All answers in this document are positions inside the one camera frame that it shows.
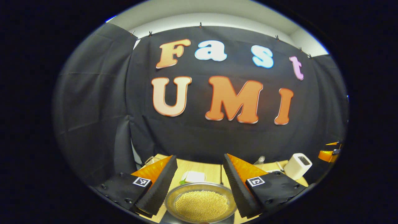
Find sandwich with lettuce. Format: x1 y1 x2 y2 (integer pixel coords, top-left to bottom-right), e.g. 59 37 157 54
180 171 206 185

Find row of black cloth clips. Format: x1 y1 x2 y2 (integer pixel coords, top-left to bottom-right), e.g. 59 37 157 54
131 22 313 59

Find white toaster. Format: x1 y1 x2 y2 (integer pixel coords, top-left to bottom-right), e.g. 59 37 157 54
284 153 312 180

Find pile of soybeans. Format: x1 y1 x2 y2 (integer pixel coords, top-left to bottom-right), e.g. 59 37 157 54
175 190 229 222

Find steel pot with black handle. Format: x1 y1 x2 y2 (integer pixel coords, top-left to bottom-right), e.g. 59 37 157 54
164 182 238 223

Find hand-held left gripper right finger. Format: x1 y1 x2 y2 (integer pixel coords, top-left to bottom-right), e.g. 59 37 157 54
223 153 310 219

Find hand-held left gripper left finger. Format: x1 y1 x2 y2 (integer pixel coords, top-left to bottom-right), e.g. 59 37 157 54
95 155 178 218

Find black induction cooktop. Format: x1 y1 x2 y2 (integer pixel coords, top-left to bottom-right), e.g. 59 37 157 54
159 213 235 224

